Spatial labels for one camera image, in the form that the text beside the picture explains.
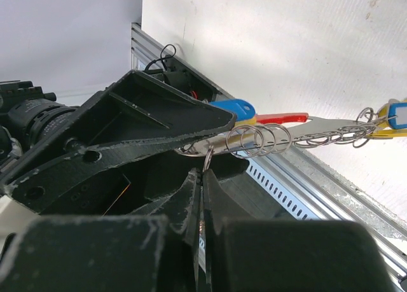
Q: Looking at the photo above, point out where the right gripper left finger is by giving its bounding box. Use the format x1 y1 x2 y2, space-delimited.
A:
1 169 201 291

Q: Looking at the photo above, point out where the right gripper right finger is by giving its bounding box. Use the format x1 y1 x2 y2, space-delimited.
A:
202 170 394 291

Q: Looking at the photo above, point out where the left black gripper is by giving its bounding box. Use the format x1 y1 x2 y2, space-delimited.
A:
1 69 235 215

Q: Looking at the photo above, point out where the small metal key ring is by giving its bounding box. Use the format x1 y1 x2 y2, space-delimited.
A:
202 144 214 174

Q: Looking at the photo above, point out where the metal key holder red handle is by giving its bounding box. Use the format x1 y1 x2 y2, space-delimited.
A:
174 97 407 159

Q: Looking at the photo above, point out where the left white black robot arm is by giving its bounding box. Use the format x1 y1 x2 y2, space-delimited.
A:
1 71 237 215

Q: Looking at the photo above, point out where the grey slotted cable duct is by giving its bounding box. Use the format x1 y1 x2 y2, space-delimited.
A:
246 160 319 221

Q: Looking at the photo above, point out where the aluminium mounting rail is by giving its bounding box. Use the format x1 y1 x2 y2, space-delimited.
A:
130 22 407 283

